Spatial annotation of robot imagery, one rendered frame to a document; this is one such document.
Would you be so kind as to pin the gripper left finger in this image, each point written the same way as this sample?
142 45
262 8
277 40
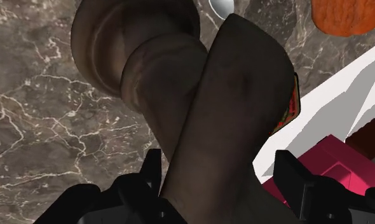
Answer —
134 189

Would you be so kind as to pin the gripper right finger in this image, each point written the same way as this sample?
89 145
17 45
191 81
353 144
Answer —
302 189

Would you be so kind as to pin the pink box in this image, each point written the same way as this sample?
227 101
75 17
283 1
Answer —
333 161

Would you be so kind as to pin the dark red block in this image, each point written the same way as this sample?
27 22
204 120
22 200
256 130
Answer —
368 139

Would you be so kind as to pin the white flat board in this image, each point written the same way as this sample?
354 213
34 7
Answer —
317 102

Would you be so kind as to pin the dark brown rounded block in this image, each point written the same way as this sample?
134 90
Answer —
237 118

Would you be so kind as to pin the dark brown round vessel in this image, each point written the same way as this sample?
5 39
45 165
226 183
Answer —
113 46

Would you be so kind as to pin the orange rough lump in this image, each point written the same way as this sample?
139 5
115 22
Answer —
348 15

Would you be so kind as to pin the silver round dish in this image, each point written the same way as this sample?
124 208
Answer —
222 6

